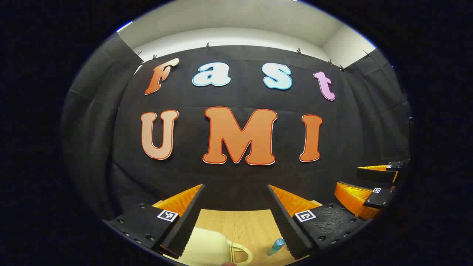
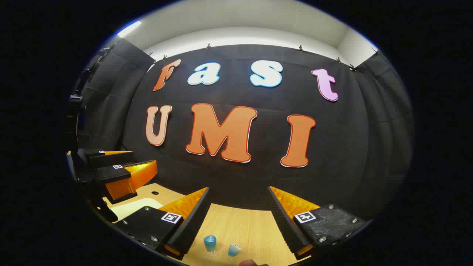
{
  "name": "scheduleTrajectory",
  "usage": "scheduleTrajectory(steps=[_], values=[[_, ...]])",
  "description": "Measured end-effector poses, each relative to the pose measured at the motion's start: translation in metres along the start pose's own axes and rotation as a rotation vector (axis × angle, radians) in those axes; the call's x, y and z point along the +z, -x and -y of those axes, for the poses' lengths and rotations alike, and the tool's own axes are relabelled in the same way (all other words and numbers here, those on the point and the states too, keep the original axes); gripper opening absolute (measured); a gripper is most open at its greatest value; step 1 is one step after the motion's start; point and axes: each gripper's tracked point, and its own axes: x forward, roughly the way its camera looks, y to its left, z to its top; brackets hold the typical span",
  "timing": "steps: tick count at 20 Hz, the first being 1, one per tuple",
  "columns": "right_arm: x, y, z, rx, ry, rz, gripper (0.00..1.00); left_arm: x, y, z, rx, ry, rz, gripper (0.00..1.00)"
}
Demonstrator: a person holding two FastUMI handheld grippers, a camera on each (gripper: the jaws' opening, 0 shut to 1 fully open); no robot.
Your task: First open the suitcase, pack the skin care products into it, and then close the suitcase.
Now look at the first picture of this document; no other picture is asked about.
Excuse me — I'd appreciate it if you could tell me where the blue skin care bottle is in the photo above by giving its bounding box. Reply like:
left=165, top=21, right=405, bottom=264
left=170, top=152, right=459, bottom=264
left=268, top=238, right=286, bottom=256

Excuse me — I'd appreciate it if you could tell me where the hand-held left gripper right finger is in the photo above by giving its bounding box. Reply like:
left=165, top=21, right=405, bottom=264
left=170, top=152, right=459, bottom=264
left=267, top=184, right=366, bottom=260

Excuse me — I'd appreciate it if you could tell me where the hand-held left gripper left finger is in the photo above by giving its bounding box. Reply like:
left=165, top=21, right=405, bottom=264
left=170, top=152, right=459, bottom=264
left=103, top=184, right=206, bottom=259

